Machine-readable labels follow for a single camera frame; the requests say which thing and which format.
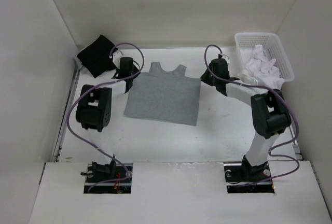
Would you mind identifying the white plastic basket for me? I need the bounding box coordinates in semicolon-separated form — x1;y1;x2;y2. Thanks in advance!
234;32;295;82

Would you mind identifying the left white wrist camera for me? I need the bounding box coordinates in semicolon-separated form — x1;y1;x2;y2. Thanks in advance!
109;50;123;60

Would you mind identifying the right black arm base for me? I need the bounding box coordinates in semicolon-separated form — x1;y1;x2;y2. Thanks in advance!
224;156;275;193

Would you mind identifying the folded black tank top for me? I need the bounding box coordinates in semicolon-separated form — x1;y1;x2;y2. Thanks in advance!
77;35;118;78

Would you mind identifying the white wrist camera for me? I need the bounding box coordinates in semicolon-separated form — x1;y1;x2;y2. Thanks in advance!
109;50;123;60
219;53;230;63

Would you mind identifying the grey tank top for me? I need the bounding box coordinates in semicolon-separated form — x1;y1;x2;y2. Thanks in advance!
124;62;201;126

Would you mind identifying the white tank top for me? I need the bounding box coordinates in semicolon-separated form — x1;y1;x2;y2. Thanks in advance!
238;45;285;90

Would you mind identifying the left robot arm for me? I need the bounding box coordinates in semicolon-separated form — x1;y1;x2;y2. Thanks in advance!
75;57;140;132

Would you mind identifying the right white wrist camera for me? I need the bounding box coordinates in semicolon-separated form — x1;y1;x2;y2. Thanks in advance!
219;53;230;63

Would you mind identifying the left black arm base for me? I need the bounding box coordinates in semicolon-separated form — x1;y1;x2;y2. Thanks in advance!
80;161;133;194

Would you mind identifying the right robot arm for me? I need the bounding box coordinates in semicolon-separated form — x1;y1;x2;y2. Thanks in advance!
201;57;291;180

